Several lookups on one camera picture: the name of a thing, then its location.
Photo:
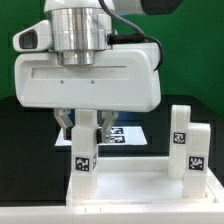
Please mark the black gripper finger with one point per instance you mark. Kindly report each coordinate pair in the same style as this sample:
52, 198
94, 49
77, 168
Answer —
62, 116
103, 134

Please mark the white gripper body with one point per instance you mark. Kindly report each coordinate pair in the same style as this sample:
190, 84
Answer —
124, 78

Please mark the white desk tabletop tray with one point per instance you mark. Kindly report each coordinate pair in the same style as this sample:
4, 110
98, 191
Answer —
142, 180

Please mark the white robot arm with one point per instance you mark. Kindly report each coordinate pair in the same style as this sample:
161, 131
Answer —
74, 59

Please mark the white marker sheet with tags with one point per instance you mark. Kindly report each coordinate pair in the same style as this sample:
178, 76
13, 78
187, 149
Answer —
126, 135

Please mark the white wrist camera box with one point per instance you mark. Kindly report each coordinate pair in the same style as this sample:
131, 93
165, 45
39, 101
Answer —
36, 38

